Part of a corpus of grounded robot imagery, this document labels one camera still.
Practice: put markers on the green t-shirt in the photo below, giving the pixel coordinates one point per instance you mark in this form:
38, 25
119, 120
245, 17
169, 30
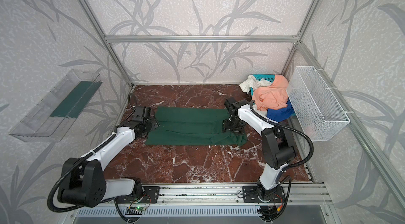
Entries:
192, 127

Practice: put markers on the teal plastic laundry basket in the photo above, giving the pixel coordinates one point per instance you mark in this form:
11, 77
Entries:
269, 77

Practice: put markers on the blue t-shirt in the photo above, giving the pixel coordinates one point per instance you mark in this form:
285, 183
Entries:
281, 114

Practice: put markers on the white wire mesh basket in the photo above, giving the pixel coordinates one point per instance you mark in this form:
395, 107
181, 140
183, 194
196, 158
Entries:
318, 111

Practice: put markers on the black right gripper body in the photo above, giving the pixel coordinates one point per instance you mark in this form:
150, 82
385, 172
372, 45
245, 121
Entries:
232, 126

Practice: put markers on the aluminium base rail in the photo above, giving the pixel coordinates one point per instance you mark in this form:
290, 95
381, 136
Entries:
227, 194

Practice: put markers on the aluminium frame post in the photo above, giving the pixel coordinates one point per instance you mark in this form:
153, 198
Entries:
84, 4

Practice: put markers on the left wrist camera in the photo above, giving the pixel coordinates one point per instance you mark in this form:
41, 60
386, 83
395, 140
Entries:
141, 114

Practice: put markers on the clear acrylic wall shelf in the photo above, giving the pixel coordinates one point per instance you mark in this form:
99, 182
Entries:
51, 119

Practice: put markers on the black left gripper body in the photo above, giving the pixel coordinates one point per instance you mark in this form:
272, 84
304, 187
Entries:
150, 123

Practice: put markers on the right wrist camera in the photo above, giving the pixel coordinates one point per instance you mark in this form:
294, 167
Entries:
233, 106

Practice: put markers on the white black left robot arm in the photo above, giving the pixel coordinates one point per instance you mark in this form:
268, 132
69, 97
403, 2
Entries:
82, 181

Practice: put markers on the right base wiring bundle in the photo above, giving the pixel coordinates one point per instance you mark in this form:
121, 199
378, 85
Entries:
272, 209

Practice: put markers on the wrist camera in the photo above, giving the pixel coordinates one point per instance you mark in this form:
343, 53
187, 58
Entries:
141, 114
233, 106

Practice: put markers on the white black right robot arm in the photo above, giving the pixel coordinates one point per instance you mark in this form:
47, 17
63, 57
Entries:
278, 146

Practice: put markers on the peach pink t-shirt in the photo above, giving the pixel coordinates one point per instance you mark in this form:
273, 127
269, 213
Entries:
273, 97

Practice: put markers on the white t-shirt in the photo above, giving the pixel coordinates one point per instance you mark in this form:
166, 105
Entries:
253, 83

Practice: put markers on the aluminium frame crossbar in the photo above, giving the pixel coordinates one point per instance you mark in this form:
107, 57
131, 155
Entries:
196, 38

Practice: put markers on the green circuit board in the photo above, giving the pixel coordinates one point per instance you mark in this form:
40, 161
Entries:
136, 210

